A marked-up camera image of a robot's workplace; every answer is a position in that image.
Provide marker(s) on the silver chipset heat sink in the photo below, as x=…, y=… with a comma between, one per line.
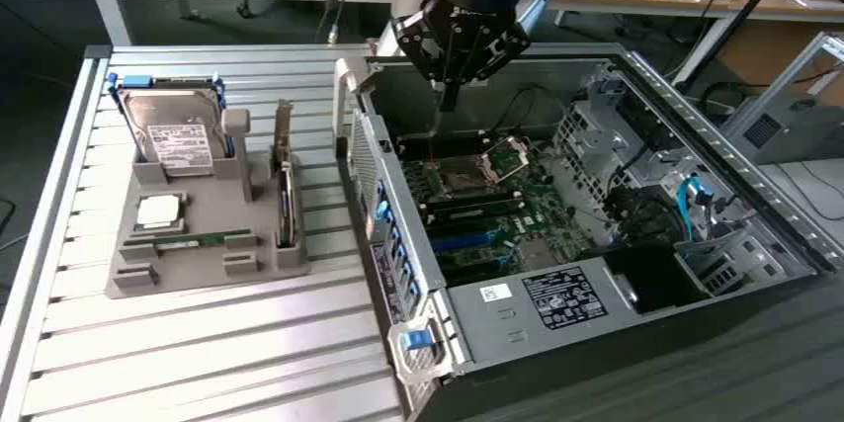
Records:
x=538, y=254

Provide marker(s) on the blue expansion slot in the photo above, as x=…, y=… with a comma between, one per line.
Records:
x=462, y=241

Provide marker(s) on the grey power supply unit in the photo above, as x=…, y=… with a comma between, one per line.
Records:
x=508, y=323

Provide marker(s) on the grey plastic parts rack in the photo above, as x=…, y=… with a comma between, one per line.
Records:
x=211, y=204

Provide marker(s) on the green motherboard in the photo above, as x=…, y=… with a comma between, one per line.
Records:
x=547, y=224

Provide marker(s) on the aluminium profile frame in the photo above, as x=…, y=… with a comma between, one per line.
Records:
x=814, y=54

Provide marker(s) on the open black PC case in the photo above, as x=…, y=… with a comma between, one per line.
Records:
x=594, y=61

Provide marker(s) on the hard disk in blue carrier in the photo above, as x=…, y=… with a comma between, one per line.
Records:
x=171, y=120

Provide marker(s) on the silver metal drive cage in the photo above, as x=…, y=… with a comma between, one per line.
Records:
x=594, y=140

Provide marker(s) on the blue case latch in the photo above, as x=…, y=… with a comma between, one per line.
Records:
x=416, y=340

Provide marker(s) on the black tripod pole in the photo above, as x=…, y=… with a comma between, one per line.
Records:
x=740, y=17

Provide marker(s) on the CPU socket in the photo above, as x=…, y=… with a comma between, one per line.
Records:
x=462, y=177

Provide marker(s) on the thin socket locking lever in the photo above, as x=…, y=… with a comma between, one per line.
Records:
x=431, y=145

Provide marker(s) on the metal socket cover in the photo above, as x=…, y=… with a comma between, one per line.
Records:
x=504, y=157

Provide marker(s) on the low-profile graphics card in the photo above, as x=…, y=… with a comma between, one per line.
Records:
x=284, y=194

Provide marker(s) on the grey disk bay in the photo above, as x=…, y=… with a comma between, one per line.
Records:
x=732, y=269

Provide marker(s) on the grey computer tower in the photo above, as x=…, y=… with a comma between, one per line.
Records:
x=798, y=135

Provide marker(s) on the silver CPU chip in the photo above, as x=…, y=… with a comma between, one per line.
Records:
x=158, y=209

